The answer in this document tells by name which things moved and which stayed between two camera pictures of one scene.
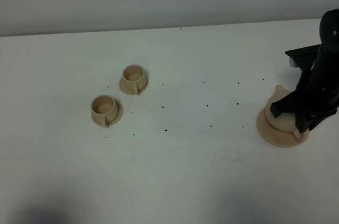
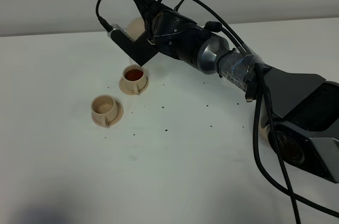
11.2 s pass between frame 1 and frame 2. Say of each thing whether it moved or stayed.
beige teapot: moved
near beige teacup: stayed
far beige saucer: stayed
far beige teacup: stayed
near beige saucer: stayed
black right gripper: moved
